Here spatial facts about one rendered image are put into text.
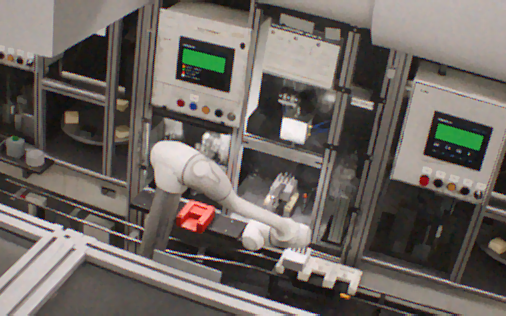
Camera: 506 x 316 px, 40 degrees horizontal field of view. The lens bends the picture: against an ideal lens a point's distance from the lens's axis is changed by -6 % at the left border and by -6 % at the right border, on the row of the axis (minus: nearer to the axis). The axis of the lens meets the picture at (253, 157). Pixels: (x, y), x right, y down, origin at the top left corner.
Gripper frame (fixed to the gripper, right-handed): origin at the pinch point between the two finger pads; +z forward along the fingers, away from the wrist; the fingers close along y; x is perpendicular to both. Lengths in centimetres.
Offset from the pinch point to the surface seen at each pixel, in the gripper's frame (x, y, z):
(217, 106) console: 31, 43, -11
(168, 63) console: 56, 57, -10
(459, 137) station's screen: -72, 60, -11
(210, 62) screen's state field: 36, 63, -12
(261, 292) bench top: -6.6, -32.9, -33.5
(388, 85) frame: -38, 72, -7
